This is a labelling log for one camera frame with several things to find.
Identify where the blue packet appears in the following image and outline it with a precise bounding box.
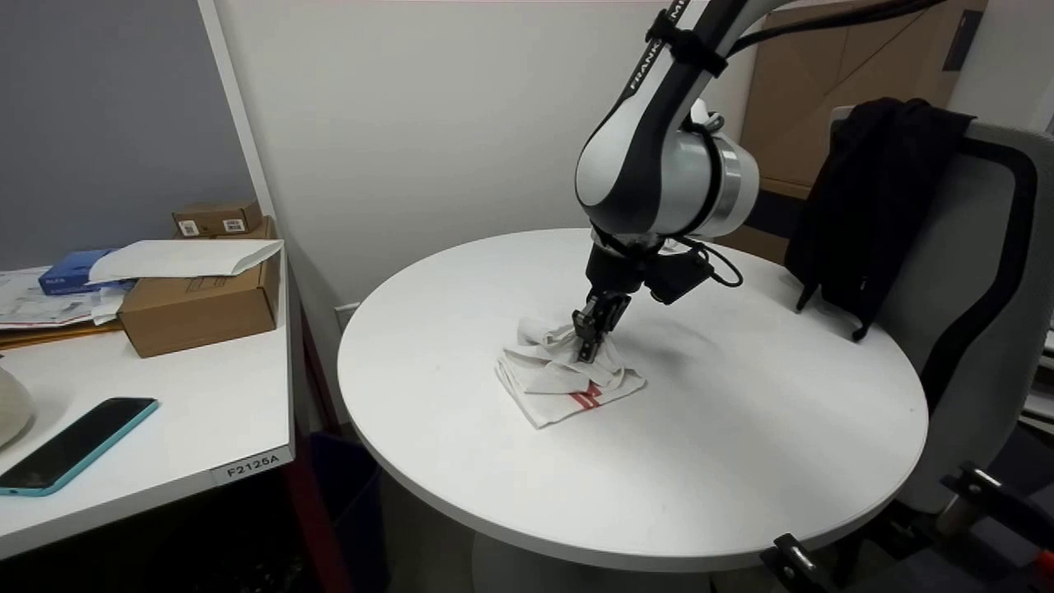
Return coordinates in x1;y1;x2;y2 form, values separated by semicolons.
39;248;112;296

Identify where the stack of white papers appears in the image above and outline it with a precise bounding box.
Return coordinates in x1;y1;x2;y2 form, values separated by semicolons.
0;265;127;336

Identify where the white cloth with red stripes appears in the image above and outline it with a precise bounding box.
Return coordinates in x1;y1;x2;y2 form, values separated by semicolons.
490;311;651;431

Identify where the large brown cardboard sheet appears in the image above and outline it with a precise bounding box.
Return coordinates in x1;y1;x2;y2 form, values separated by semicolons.
733;0;992;268

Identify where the black clamp with orange tips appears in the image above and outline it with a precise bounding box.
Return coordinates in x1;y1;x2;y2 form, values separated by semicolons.
941;464;1054;588
762;532;848;593

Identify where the smartphone with teal case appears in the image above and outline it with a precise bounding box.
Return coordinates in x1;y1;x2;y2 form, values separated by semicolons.
0;395;160;500

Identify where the grey mesh office chair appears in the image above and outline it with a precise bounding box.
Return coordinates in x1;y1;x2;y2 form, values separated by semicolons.
825;101;1054;521

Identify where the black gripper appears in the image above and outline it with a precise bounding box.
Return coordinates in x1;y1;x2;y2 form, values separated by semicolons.
569;234;661;364

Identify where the small brown cardboard box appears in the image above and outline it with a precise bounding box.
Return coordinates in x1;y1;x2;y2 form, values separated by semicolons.
172;201;276;243

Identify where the flat brown cardboard box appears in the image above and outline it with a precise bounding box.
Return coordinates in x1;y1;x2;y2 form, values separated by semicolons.
114;255;283;359

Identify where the white padded envelope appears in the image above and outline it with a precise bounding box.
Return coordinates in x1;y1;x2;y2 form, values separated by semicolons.
85;236;283;286

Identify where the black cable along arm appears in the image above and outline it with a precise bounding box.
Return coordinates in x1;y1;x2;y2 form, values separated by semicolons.
722;0;948;61

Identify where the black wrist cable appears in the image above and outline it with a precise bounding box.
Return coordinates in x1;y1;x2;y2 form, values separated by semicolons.
701;234;752;291

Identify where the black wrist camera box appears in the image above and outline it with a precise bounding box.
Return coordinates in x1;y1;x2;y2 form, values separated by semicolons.
644;243;719;305

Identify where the grey partition with white frame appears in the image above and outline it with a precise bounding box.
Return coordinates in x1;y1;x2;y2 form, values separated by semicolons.
0;0;276;275

